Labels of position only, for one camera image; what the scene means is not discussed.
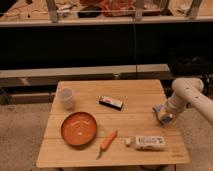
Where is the orange carrot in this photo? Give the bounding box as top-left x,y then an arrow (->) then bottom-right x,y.
97,131 -> 118,159

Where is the white plastic bottle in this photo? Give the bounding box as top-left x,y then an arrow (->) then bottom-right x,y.
125,136 -> 166,151

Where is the black white rectangular box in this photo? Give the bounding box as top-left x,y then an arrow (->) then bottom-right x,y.
99,96 -> 123,110

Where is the black object on shelf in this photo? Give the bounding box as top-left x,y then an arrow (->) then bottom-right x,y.
78,5 -> 102,18

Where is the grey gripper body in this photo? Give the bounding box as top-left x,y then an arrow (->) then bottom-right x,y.
153,104 -> 173,125

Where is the red cloth on shelf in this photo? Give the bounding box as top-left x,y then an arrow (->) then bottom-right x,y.
101,0 -> 135,17

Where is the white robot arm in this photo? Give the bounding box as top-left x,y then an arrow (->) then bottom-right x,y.
153,78 -> 213,125

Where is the orange round plate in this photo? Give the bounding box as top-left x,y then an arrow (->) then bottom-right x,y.
61,112 -> 97,147

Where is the translucent plastic cup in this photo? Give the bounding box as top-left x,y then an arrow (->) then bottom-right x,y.
56,88 -> 74,109

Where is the wooden folding table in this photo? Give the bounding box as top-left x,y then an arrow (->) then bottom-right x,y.
37,80 -> 190,168

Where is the vertical black cable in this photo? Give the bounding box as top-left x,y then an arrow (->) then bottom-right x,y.
132,16 -> 139,80

